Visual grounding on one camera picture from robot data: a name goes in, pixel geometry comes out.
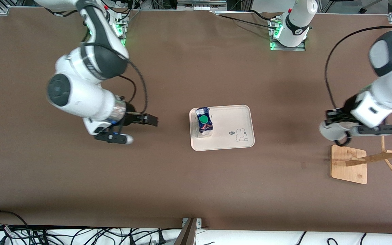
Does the blue milk carton green cap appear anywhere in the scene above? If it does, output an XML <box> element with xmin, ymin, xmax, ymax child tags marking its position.
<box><xmin>195</xmin><ymin>107</ymin><xmax>213</xmax><ymax>138</ymax></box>

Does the wooden cup rack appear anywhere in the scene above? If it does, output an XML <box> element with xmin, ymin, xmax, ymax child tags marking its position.
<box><xmin>330</xmin><ymin>134</ymin><xmax>392</xmax><ymax>185</ymax></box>

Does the cream rabbit print tray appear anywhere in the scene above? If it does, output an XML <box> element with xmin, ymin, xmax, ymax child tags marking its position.
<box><xmin>189</xmin><ymin>104</ymin><xmax>255</xmax><ymax>151</ymax></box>

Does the grey aluminium strut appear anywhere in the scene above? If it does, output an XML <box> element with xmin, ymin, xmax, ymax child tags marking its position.
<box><xmin>174</xmin><ymin>218</ymin><xmax>198</xmax><ymax>245</ymax></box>

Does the white power strip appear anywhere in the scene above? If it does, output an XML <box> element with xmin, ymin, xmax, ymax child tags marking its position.
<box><xmin>177</xmin><ymin>0</ymin><xmax>228</xmax><ymax>9</ymax></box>

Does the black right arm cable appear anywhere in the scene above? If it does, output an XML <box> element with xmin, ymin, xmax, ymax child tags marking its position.
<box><xmin>117</xmin><ymin>59</ymin><xmax>148</xmax><ymax>115</ymax></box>

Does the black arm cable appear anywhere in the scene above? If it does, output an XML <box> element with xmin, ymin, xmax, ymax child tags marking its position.
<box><xmin>325</xmin><ymin>25</ymin><xmax>392</xmax><ymax>110</ymax></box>
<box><xmin>117</xmin><ymin>59</ymin><xmax>148</xmax><ymax>115</ymax></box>

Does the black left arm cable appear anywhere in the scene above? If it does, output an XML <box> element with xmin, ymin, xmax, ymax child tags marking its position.
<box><xmin>325</xmin><ymin>25</ymin><xmax>392</xmax><ymax>110</ymax></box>

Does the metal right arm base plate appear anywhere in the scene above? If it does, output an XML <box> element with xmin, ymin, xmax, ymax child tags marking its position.
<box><xmin>113</xmin><ymin>14</ymin><xmax>127</xmax><ymax>48</ymax></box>

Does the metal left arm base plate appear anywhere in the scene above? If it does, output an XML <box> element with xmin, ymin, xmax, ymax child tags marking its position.
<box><xmin>269</xmin><ymin>19</ymin><xmax>306</xmax><ymax>52</ymax></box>

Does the metal strut bracket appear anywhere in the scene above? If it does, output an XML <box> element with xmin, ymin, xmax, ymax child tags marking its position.
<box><xmin>182</xmin><ymin>217</ymin><xmax>202</xmax><ymax>227</ymax></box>

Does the long black table cable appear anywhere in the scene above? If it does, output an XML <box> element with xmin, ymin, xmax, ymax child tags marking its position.
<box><xmin>216</xmin><ymin>14</ymin><xmax>279</xmax><ymax>30</ymax></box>

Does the black cable tangle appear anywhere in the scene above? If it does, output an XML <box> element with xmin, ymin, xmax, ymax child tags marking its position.
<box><xmin>0</xmin><ymin>223</ymin><xmax>183</xmax><ymax>245</ymax></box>

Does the black arched floor cable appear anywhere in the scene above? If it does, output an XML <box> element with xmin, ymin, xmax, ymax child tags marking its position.
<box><xmin>0</xmin><ymin>210</ymin><xmax>30</xmax><ymax>235</ymax></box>

